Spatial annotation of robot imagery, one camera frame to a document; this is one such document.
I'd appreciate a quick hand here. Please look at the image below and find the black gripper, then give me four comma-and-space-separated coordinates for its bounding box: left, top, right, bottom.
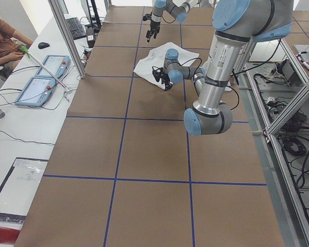
160, 72, 173, 91
146, 22, 161, 43

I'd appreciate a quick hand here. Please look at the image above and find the white long-sleeve printed t-shirt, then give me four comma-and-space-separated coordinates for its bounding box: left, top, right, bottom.
133, 42, 203, 90

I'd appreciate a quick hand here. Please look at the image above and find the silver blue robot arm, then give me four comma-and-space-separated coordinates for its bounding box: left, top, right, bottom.
162, 1, 294, 135
143, 0, 202, 43

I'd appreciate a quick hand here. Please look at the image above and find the black keyboard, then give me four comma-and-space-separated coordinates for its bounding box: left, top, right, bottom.
65, 17, 87, 40

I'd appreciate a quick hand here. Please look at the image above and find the upper blue teach pendant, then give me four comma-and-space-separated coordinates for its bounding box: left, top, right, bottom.
42, 55, 70, 78

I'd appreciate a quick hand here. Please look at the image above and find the blue teach pendant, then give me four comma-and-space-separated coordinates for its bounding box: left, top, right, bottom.
14, 77, 56, 107
42, 55, 70, 78

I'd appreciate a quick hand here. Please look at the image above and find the black computer mouse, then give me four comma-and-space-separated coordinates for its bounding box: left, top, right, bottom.
38, 42, 50, 49

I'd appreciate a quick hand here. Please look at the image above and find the lower blue teach pendant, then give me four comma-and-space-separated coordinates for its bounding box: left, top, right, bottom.
14, 77, 56, 107

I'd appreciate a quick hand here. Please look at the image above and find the metal rod green tip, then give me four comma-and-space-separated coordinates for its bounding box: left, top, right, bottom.
19, 45, 71, 93

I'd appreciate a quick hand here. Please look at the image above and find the seated person orange shirt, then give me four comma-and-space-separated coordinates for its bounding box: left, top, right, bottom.
0, 19, 33, 78

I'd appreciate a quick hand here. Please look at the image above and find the clear plastic document sleeve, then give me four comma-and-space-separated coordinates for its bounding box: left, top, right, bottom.
0, 157, 48, 224

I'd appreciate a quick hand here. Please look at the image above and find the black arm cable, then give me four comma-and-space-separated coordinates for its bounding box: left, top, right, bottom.
180, 58, 241, 111

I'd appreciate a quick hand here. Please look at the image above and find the aluminium frame post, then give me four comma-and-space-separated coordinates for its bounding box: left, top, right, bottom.
48, 0, 85, 79

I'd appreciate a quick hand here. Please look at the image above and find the aluminium frame rack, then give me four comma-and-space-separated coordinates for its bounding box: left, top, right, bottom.
235, 40, 309, 246

